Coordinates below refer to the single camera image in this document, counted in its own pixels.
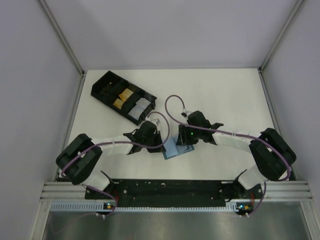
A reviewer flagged grey slotted cable duct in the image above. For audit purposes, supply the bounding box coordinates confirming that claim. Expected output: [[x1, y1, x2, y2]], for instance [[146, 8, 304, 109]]
[[49, 201, 238, 213]]

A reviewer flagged left aluminium frame post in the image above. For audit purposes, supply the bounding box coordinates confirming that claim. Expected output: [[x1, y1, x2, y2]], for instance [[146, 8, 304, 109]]
[[37, 0, 85, 76]]

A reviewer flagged blue card holder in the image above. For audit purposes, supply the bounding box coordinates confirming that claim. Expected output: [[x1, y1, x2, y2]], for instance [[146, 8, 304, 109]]
[[162, 137, 195, 160]]

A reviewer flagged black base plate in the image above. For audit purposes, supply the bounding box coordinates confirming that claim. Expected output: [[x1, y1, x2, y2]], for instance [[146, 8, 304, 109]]
[[84, 178, 265, 208]]

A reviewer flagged upper gold card in tray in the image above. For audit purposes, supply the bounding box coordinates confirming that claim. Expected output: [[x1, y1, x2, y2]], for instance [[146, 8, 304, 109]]
[[119, 88, 134, 101]]

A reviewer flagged white credit card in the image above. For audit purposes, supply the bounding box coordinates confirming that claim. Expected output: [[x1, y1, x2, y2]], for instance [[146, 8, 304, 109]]
[[136, 98, 151, 110]]

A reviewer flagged aluminium front rail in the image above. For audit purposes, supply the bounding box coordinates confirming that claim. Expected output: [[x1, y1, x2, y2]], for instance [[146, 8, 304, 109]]
[[40, 181, 313, 202]]

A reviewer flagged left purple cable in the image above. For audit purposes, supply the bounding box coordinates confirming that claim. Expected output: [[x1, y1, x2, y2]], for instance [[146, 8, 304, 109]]
[[60, 111, 172, 218]]

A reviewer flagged white card in tray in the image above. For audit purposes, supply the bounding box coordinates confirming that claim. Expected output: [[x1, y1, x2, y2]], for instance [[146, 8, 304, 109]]
[[128, 105, 144, 121]]

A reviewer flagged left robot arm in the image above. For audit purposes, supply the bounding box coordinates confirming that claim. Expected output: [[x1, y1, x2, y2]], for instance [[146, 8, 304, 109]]
[[55, 119, 165, 191]]

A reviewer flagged aluminium frame post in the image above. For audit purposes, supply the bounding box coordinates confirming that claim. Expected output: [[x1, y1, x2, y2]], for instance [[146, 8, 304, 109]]
[[259, 0, 307, 72], [37, 0, 85, 76]]

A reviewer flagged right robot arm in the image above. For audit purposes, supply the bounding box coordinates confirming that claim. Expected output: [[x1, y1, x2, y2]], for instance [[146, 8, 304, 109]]
[[176, 110, 297, 190]]

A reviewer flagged right aluminium frame post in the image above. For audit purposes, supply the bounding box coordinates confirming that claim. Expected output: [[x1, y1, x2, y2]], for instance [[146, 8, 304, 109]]
[[259, 0, 307, 72]]

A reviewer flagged black organizer tray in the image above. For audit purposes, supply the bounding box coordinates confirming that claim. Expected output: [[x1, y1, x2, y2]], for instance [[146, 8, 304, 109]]
[[90, 70, 157, 126]]

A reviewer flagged purple cable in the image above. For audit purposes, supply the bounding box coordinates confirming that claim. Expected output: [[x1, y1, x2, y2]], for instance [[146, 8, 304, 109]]
[[60, 111, 172, 218], [164, 94, 292, 218]]

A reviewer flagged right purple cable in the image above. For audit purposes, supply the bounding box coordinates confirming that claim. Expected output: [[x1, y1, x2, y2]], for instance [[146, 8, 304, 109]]
[[164, 94, 292, 218]]

